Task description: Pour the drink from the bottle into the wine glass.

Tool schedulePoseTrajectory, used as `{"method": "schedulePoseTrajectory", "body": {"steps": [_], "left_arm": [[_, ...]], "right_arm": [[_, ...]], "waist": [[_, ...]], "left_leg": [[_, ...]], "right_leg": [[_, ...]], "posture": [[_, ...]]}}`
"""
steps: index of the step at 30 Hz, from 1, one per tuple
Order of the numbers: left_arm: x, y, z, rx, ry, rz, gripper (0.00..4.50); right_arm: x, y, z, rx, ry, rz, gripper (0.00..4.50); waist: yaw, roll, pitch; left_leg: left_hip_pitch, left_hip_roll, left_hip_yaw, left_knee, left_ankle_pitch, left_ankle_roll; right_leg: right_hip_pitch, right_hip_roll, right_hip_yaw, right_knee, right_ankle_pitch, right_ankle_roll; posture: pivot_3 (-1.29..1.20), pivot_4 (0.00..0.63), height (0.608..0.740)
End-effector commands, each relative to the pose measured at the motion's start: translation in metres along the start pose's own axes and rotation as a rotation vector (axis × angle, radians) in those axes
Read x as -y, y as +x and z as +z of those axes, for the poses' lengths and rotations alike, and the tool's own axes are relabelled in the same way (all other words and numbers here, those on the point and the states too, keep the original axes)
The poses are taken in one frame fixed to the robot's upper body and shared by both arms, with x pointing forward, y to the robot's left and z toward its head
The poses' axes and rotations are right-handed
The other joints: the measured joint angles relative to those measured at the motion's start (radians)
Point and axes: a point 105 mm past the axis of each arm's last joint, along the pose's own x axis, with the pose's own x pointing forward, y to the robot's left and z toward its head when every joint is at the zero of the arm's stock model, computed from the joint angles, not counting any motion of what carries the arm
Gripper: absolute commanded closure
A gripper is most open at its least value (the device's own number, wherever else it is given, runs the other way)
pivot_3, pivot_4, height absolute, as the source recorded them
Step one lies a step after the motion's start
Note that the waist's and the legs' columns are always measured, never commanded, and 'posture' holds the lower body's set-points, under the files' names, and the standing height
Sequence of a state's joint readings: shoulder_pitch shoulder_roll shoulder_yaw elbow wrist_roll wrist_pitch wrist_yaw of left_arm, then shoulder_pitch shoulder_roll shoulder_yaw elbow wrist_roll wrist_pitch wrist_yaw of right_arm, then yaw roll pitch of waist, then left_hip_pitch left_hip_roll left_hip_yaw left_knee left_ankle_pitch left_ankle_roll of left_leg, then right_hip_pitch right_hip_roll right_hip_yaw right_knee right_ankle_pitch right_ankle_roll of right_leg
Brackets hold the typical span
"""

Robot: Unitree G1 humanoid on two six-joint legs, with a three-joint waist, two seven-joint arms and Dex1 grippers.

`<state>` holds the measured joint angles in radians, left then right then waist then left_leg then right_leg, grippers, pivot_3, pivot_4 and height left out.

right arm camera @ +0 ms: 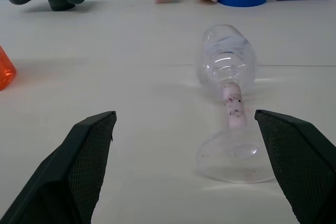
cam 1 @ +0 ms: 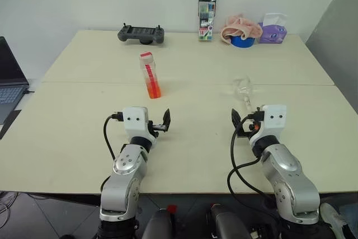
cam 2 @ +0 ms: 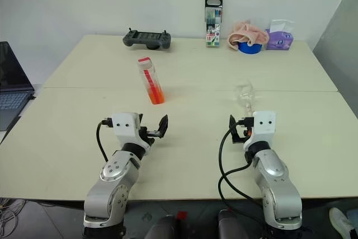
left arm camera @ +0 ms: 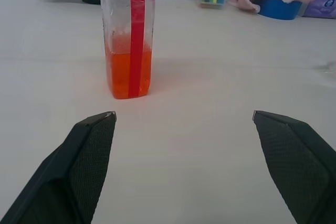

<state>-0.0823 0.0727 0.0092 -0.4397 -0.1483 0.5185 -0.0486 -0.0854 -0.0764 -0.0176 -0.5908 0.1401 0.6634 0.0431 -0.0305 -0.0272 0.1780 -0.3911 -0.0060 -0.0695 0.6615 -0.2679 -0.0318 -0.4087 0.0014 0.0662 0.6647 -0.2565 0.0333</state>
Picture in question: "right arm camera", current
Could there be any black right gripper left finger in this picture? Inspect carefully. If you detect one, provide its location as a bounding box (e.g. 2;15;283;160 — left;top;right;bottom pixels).
0;111;117;224

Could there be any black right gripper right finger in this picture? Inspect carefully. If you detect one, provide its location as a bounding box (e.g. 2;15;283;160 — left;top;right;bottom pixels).
254;110;336;224

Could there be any clear plastic bottle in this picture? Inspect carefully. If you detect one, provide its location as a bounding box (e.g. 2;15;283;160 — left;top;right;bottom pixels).
194;24;276;184

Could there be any bottle with orange liquid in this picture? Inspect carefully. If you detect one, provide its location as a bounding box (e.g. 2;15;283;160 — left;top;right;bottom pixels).
0;45;17;91

